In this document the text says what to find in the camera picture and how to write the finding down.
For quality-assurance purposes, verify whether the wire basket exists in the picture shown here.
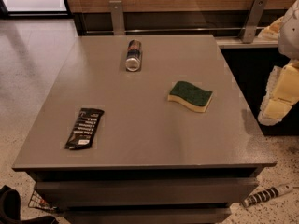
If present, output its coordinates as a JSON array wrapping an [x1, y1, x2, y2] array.
[[28, 190, 55, 212]]

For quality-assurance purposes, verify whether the black white striped handle tool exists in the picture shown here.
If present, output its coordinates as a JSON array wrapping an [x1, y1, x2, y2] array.
[[242, 184, 293, 208]]

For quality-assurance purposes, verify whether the black snack bar wrapper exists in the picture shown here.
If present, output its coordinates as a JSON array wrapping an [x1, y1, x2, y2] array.
[[65, 108, 105, 150]]

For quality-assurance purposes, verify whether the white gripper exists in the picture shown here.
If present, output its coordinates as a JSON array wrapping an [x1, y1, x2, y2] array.
[[258, 0, 299, 126]]

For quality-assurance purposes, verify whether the grey drawer cabinet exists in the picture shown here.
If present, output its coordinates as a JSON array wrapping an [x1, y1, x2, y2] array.
[[13, 35, 276, 224]]

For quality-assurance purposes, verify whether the redbull can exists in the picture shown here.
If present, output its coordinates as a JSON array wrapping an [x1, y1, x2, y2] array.
[[125, 39, 142, 72]]

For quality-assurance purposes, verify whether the black bag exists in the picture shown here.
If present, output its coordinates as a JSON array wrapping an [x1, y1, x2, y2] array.
[[0, 185, 59, 224]]

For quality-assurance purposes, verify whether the window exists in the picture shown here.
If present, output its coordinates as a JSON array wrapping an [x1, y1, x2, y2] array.
[[0, 0, 70, 17]]

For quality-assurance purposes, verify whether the horizontal metal rail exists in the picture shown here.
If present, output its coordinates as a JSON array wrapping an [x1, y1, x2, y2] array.
[[85, 26, 265, 35]]

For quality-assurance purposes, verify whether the green yellow sponge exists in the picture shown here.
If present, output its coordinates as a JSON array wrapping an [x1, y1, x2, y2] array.
[[167, 81, 213, 113]]

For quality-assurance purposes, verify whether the right metal rail bracket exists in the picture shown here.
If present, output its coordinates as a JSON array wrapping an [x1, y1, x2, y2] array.
[[238, 0, 268, 44]]

